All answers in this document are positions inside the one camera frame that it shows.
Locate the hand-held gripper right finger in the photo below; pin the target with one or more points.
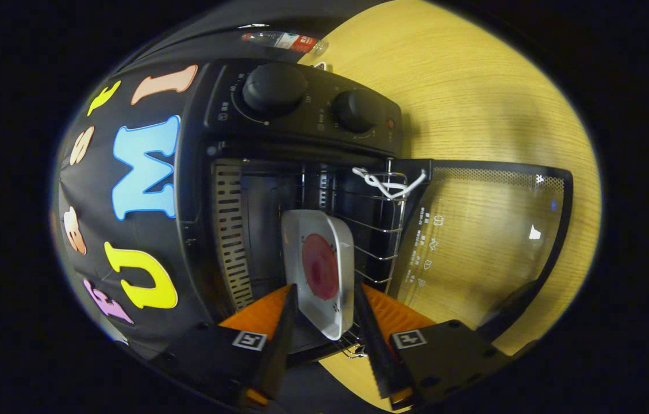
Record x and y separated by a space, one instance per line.
373 345

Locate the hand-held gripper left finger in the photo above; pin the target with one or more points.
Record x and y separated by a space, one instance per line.
278 345

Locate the pink round food slice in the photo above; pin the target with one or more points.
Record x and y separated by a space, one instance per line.
319 267

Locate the white square plate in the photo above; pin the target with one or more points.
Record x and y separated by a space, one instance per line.
300 227

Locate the black toaster oven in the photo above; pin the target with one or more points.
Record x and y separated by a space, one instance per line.
278 115

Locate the clear water bottle red label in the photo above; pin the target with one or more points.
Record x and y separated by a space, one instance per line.
290 41

